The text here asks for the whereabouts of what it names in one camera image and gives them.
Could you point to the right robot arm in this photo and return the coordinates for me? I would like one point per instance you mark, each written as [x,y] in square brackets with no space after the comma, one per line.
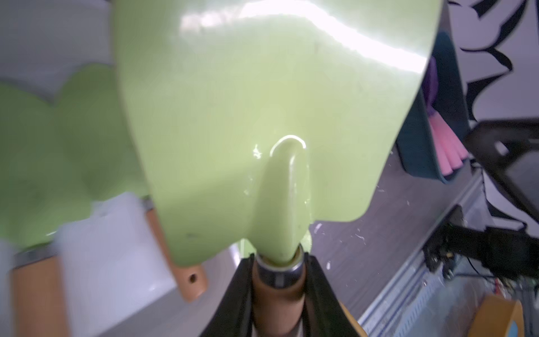
[507,149]

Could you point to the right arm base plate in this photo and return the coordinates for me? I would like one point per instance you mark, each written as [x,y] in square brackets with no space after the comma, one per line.
[506,253]

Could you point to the teal storage box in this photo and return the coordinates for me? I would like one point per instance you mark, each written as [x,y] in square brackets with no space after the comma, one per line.
[430,142]

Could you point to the green shovel wooden handle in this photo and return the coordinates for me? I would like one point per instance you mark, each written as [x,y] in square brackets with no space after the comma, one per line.
[41,191]
[101,139]
[254,119]

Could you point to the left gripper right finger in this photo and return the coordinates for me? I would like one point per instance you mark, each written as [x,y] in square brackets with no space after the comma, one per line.
[323,314]

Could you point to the white storage tray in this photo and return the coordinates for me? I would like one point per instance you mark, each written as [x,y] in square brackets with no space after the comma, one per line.
[107,276]

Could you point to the purple shovel pink handle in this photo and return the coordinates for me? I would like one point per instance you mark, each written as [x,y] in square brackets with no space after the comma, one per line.
[450,151]

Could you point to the purple scoop pink handle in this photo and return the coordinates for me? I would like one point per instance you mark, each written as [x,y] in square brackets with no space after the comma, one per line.
[430,86]

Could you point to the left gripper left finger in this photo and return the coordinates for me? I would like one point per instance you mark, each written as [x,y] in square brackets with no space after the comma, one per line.
[234,316]

